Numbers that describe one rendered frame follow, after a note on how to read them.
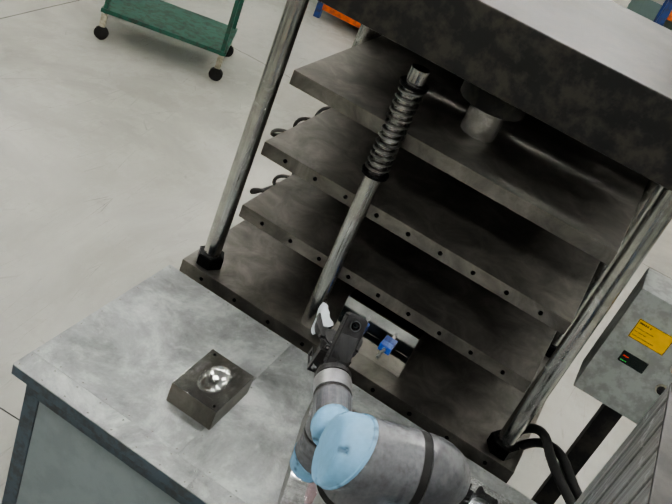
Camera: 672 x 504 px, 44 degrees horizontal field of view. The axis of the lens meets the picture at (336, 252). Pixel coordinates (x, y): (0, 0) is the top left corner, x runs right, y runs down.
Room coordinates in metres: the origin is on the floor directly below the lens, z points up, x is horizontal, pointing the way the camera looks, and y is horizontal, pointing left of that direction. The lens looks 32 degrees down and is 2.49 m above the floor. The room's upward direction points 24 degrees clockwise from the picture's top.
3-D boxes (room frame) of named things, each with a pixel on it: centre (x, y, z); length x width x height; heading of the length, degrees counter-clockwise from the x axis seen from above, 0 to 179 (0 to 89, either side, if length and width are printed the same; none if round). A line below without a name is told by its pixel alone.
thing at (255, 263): (2.56, -0.26, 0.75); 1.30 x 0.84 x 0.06; 76
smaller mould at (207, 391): (1.74, 0.17, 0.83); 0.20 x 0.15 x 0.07; 166
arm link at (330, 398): (1.17, -0.12, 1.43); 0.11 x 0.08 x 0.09; 12
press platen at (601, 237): (2.61, -0.28, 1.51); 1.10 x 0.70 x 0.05; 76
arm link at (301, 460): (1.17, -0.13, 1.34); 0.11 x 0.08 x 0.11; 102
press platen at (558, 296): (2.60, -0.27, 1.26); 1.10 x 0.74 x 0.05; 76
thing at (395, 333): (2.47, -0.29, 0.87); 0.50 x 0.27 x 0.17; 166
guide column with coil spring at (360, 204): (2.27, -0.01, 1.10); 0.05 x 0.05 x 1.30
